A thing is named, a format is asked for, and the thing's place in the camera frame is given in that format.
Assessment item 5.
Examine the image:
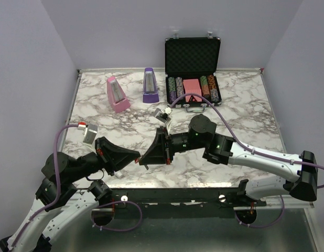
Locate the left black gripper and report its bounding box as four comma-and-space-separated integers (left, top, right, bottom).
68, 136, 142, 183

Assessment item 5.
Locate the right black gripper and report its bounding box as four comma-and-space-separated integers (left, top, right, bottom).
139, 127, 206, 165

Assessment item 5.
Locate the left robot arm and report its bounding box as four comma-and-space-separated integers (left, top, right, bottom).
0, 137, 140, 251

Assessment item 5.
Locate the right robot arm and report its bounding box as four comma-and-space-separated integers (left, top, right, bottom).
138, 114, 318, 206

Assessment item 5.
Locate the white microphone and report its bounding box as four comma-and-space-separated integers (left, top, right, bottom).
114, 171, 123, 179

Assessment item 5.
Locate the purple metronome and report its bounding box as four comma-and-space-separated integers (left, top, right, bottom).
143, 68, 159, 103

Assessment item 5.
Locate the pink metronome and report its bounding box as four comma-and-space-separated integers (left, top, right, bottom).
106, 76, 131, 113

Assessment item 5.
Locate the pink playing card deck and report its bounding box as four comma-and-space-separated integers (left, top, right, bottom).
183, 79, 202, 102

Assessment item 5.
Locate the black poker chip case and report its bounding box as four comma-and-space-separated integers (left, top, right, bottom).
165, 37, 222, 112

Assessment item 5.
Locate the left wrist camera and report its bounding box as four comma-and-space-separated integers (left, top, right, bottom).
78, 122, 98, 152

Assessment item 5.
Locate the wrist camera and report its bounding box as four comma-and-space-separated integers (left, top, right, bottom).
78, 122, 98, 152
154, 107, 172, 133

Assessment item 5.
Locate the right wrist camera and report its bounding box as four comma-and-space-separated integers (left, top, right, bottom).
154, 107, 172, 133

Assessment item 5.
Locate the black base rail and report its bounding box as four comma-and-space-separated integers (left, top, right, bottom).
100, 187, 266, 219

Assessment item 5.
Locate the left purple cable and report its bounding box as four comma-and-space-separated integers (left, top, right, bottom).
9, 123, 143, 250

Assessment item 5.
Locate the purple cable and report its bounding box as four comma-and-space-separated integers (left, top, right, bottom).
169, 94, 324, 229
9, 123, 143, 250

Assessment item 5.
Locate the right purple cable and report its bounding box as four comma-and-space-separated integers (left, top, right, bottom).
169, 94, 324, 229

